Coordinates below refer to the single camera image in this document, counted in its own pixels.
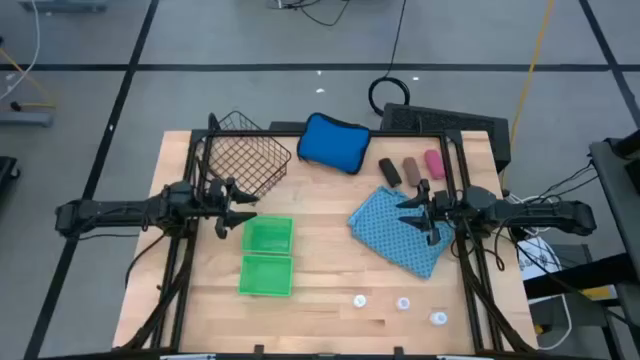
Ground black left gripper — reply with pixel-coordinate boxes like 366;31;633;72
199;177;261;240

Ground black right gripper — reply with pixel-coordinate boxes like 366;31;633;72
395;178;457;247

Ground blue patterned cloth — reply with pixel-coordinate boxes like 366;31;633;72
347;185;457;280

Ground green plastic bin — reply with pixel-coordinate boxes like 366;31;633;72
237;254;295;298
241;215;295;256

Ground black perforated computer case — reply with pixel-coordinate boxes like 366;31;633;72
379;102;512;174

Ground blue padded pouch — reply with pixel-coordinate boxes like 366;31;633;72
296;112;372;176

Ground white printed paper sheet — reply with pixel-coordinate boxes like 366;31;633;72
517;237;564;284

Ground black desk beam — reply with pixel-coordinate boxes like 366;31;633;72
523;252;640;301

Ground grey side desk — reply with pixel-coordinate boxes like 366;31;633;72
588;130;640;281

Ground grey stand foot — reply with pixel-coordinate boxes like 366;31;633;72
18;0;109;14
0;111;54;128

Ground black chair base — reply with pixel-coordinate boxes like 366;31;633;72
0;155;22;201

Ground black wire basket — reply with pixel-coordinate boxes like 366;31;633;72
198;110;293;201

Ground black coiled floor cable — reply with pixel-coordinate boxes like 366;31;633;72
368;0;412;117

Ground long yellow floor cable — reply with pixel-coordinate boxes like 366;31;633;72
499;0;557;189

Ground white looped cable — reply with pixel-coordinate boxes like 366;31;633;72
537;292;574;351

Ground black tangled floor cables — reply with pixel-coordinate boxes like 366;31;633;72
267;0;351;28

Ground short yellow floor cable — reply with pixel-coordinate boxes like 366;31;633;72
0;47;57;109

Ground white floor cable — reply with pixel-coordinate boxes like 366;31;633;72
0;0;42;101

